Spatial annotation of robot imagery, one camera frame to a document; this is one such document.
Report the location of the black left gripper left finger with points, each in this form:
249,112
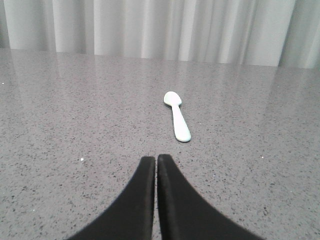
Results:
130,216

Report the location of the white pleated curtain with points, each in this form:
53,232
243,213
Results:
282,33

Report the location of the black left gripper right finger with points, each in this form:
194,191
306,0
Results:
185,215

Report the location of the pale green plastic spoon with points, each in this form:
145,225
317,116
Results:
181,130

